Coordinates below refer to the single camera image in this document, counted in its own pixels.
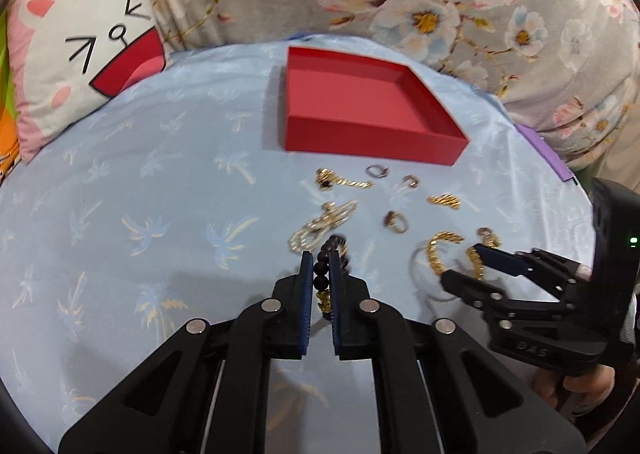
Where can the red shallow box tray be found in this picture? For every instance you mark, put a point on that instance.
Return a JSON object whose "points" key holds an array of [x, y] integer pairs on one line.
{"points": [[340, 103]]}

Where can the grey floral blanket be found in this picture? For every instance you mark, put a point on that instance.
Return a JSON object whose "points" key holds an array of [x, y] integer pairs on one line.
{"points": [[567, 68]]}

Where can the gold cuff bangle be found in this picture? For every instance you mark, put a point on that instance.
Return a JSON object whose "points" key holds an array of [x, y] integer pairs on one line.
{"points": [[431, 251]]}

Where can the gold wristwatch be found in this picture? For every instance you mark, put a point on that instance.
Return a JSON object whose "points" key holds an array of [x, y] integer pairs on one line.
{"points": [[487, 238]]}

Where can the person's right hand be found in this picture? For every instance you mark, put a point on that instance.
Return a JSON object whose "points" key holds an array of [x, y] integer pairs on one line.
{"points": [[577, 395]]}

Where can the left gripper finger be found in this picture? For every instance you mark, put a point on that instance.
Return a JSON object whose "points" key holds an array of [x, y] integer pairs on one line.
{"points": [[564, 279], [499, 310]]}

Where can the white pink cat pillow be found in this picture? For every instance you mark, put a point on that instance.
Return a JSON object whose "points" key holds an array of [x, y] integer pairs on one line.
{"points": [[69, 57]]}

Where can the light blue palm-print cushion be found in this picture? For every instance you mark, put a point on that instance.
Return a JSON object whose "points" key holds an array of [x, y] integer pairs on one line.
{"points": [[176, 201]]}

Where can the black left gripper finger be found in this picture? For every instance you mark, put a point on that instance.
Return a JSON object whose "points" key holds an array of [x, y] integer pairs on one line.
{"points": [[205, 389], [436, 389]]}

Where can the gold ring dark stone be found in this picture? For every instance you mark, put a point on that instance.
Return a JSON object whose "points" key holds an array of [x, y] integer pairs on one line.
{"points": [[396, 222]]}

